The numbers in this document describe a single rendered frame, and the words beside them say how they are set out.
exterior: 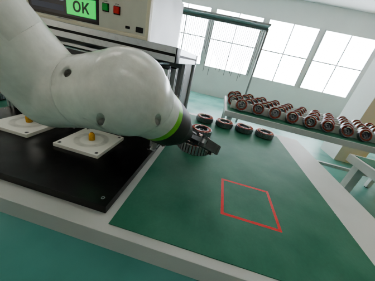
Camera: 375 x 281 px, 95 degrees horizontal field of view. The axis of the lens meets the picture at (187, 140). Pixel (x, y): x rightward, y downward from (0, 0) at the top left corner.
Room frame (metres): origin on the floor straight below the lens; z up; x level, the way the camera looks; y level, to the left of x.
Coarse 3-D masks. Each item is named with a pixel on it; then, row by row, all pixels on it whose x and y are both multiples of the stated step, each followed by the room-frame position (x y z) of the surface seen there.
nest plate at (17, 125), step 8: (0, 120) 0.49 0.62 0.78; (8, 120) 0.50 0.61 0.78; (16, 120) 0.52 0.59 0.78; (24, 120) 0.53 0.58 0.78; (0, 128) 0.46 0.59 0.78; (8, 128) 0.46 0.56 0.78; (16, 128) 0.47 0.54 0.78; (24, 128) 0.48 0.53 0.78; (32, 128) 0.49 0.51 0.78; (40, 128) 0.50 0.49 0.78; (48, 128) 0.52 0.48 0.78; (24, 136) 0.45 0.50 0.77
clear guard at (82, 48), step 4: (64, 44) 0.41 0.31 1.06; (68, 44) 0.43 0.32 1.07; (72, 44) 0.47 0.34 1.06; (76, 44) 0.51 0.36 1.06; (68, 48) 0.40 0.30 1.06; (72, 48) 0.40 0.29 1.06; (76, 48) 0.40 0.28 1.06; (80, 48) 0.40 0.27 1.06; (84, 48) 0.43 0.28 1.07; (88, 48) 0.46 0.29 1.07; (92, 48) 0.50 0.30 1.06; (96, 48) 0.54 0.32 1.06; (100, 48) 0.60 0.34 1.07; (104, 48) 0.66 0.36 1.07; (156, 60) 0.63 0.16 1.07; (168, 64) 0.64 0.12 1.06
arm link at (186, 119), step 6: (186, 114) 0.30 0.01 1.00; (186, 120) 0.30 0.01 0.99; (180, 126) 0.28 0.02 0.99; (186, 126) 0.30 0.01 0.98; (180, 132) 0.28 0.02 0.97; (186, 132) 0.31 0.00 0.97; (168, 138) 0.27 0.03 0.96; (174, 138) 0.28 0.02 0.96; (180, 138) 0.30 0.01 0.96; (156, 144) 0.29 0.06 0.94; (162, 144) 0.29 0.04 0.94; (168, 144) 0.29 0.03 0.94; (174, 144) 0.30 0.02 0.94
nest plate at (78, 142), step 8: (72, 136) 0.50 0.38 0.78; (80, 136) 0.51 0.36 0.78; (88, 136) 0.52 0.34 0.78; (96, 136) 0.53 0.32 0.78; (104, 136) 0.55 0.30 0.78; (112, 136) 0.56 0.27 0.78; (56, 144) 0.44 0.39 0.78; (64, 144) 0.44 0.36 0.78; (72, 144) 0.45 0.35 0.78; (80, 144) 0.46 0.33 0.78; (88, 144) 0.47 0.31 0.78; (96, 144) 0.48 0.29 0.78; (104, 144) 0.49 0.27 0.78; (112, 144) 0.50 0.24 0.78; (80, 152) 0.43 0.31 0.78; (88, 152) 0.43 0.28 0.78; (96, 152) 0.44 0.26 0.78; (104, 152) 0.46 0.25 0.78
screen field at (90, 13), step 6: (66, 0) 0.65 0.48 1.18; (72, 0) 0.65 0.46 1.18; (78, 0) 0.65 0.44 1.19; (84, 0) 0.64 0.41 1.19; (90, 0) 0.64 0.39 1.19; (66, 6) 0.65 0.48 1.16; (72, 6) 0.65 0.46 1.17; (78, 6) 0.65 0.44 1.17; (84, 6) 0.64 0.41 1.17; (90, 6) 0.64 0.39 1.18; (72, 12) 0.65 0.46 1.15; (78, 12) 0.65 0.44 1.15; (84, 12) 0.64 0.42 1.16; (90, 12) 0.64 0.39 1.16; (90, 18) 0.64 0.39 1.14
